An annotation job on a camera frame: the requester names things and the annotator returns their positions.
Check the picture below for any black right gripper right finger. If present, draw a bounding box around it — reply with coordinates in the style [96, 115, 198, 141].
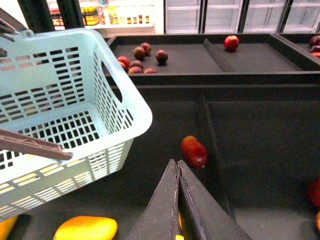
[177, 160, 251, 240]

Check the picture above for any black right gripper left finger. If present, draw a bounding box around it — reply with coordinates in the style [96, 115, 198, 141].
[125, 159, 180, 240]

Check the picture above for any yellow mango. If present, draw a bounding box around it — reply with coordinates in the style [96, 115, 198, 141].
[0, 216, 18, 240]
[53, 216, 118, 240]

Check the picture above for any light blue plastic basket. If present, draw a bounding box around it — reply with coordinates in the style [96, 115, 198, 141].
[0, 28, 153, 221]

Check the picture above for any red mango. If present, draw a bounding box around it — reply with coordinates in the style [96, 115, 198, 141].
[180, 135, 208, 169]

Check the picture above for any dark display shelf unit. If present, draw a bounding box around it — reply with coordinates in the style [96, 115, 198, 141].
[9, 85, 320, 240]

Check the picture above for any black fruit tray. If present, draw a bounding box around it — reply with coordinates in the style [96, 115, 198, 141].
[107, 34, 320, 85]

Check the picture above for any red apple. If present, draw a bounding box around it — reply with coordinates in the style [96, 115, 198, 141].
[223, 35, 240, 52]

